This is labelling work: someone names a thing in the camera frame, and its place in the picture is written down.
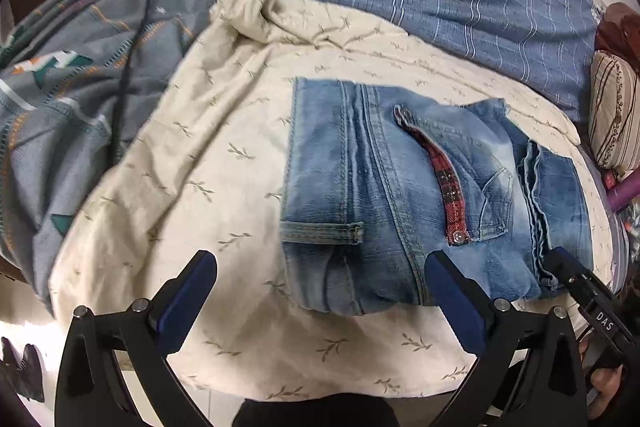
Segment cream leaf-print blanket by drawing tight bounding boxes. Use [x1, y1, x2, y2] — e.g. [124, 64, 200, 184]
[47, 0, 618, 400]

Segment person's dark clothing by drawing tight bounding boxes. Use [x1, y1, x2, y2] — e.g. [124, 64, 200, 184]
[235, 391, 401, 427]

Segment blue denim pants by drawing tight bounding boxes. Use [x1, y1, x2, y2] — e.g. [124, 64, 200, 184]
[280, 77, 595, 317]

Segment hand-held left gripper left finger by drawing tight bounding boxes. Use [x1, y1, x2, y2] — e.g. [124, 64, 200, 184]
[54, 249, 218, 427]

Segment person's right hand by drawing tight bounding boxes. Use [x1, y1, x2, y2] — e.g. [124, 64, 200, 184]
[580, 342, 626, 420]

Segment black shoe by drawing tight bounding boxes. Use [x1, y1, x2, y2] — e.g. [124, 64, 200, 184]
[0, 337, 18, 369]
[16, 344, 46, 403]

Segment beige striped pillow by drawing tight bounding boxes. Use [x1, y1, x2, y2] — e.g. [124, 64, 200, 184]
[587, 51, 640, 170]

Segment purple bottle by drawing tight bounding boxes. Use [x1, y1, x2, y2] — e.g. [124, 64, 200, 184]
[606, 179, 640, 212]

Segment grey patterned bedsheet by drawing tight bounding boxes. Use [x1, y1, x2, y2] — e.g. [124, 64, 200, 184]
[0, 0, 226, 303]

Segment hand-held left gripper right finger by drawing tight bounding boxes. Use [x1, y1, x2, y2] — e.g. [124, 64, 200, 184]
[424, 249, 591, 427]

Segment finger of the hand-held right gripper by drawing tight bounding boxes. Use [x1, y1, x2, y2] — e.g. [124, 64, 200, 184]
[545, 247, 608, 304]

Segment red-brown plastic bag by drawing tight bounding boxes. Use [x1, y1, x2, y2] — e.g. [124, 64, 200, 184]
[595, 3, 640, 72]

